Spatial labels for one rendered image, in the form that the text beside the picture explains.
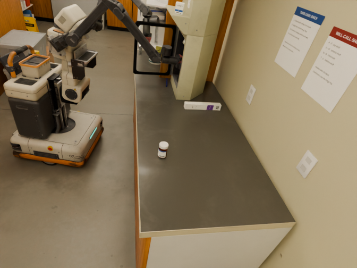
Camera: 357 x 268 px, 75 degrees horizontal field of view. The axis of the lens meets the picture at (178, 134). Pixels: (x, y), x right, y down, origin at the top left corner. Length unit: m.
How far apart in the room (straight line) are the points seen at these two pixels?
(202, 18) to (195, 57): 0.24
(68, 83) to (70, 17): 0.52
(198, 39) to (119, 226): 1.54
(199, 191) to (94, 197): 1.31
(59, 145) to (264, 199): 1.80
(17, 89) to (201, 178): 1.61
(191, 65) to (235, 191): 0.91
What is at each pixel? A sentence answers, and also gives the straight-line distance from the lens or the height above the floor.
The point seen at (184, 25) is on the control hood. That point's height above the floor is 1.46.
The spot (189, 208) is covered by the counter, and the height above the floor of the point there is 0.94.
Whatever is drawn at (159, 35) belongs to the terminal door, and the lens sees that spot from 1.89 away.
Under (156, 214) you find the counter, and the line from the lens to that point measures 1.03.
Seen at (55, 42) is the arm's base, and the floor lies 1.20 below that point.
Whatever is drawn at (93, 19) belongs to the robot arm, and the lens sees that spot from 1.74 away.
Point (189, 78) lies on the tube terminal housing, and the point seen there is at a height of 1.12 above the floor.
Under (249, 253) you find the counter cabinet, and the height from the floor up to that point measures 0.67.
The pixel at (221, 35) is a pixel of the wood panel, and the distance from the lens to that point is 2.07.
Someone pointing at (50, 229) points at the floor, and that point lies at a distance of 2.15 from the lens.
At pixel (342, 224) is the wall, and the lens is 1.11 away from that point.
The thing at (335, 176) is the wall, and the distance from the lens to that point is 1.10.
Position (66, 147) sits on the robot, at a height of 0.27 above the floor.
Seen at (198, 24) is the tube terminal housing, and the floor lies 1.48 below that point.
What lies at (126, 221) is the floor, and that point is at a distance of 2.11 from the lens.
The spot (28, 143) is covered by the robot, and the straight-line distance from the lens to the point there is 2.49.
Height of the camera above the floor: 1.80
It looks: 37 degrees down
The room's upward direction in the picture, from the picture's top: 12 degrees clockwise
